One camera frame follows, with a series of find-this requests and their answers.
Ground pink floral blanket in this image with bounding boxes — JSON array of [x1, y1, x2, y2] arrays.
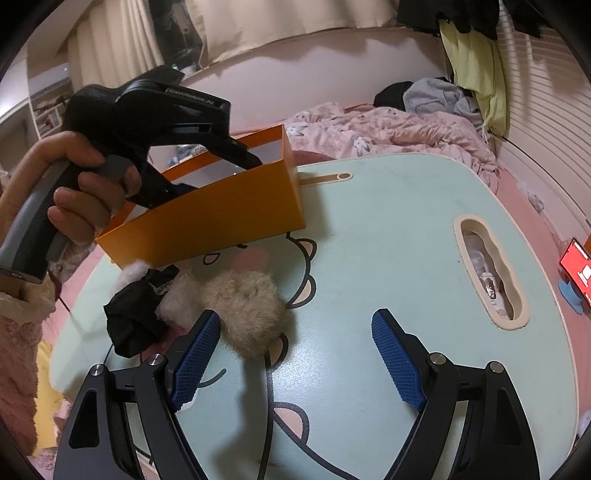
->
[[283, 102, 500, 191]]

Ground black lace fabric garment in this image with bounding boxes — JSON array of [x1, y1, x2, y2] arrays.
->
[[103, 260, 179, 359]]

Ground black hanging clothes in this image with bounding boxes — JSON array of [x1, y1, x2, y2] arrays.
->
[[397, 0, 550, 40]]

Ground white fluffy pompom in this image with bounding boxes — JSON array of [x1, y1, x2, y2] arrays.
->
[[110, 260, 204, 331]]

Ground beige curtain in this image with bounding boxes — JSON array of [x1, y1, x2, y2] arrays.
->
[[67, 0, 398, 89]]

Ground grey clothes pile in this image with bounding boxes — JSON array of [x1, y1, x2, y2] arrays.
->
[[403, 78, 484, 129]]

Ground yellow cartoon cushion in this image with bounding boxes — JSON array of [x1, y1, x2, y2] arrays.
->
[[34, 340, 63, 455]]

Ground person's left hand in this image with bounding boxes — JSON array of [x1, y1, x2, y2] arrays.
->
[[1, 131, 142, 246]]

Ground blue phone stand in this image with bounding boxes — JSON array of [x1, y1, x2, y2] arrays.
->
[[558, 279, 584, 315]]

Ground yellow-green hanging garment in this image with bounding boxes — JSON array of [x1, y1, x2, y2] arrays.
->
[[440, 21, 508, 136]]

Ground beige fluffy pompom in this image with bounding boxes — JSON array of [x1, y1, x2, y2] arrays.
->
[[199, 270, 291, 358]]

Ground orange cardboard box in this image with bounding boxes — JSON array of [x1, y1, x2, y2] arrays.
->
[[96, 124, 305, 268]]

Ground red screen phone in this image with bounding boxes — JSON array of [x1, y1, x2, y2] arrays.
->
[[559, 238, 590, 307]]

